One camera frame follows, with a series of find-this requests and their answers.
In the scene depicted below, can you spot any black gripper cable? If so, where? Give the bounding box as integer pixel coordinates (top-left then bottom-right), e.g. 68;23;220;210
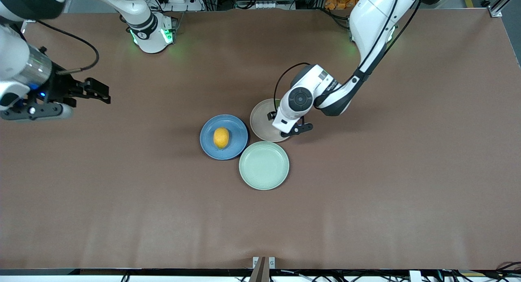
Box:
36;20;100;75
274;63;312;112

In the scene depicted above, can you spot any blue plate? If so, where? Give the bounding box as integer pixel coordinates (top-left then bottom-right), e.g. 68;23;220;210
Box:
199;114;249;160

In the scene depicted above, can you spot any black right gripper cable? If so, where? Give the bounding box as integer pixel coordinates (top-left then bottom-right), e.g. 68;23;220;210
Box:
36;20;100;75

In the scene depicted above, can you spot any pale green plate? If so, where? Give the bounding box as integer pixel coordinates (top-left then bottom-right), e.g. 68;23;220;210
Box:
239;141;290;190

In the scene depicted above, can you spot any beige plate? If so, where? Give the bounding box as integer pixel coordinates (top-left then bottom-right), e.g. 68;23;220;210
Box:
250;98;291;143

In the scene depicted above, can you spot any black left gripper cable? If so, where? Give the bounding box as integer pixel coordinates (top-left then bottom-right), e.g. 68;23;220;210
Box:
274;63;312;112

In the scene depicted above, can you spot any yellow lemon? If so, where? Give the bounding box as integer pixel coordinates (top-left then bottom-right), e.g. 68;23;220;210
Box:
213;127;230;150

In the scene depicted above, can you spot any metal table edge bracket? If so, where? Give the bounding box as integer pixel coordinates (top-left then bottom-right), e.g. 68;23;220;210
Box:
249;256;276;282

